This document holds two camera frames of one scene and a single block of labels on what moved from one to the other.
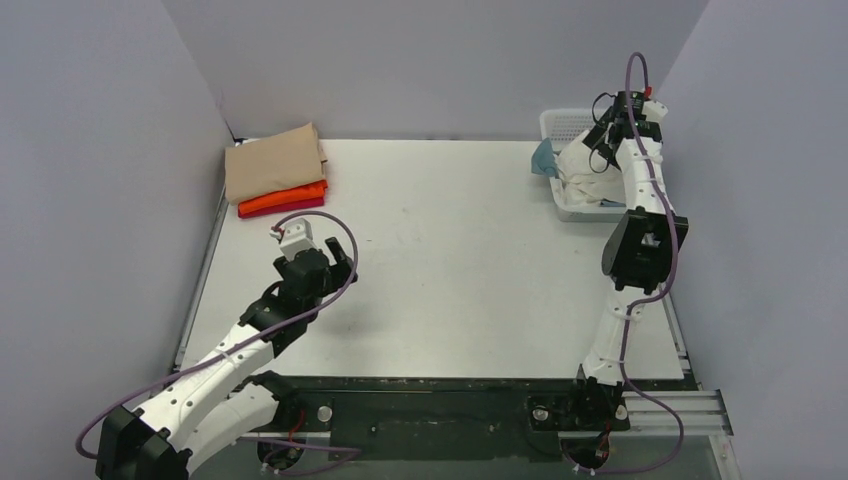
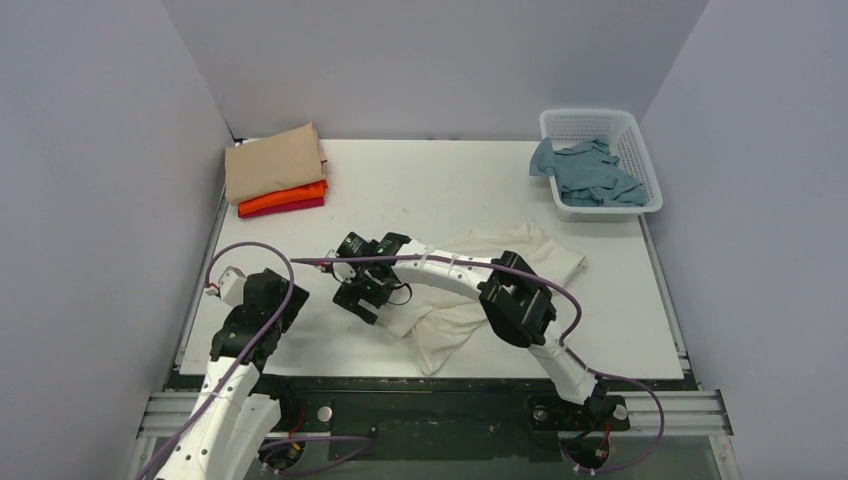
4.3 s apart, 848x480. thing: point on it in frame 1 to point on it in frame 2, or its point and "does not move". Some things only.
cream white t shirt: x=582 y=182 to x=444 y=320
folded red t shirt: x=284 y=208 does not move
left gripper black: x=326 y=266 to x=283 y=299
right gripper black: x=607 y=132 to x=361 y=291
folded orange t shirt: x=309 y=192 does not move
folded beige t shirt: x=286 y=159 does not move
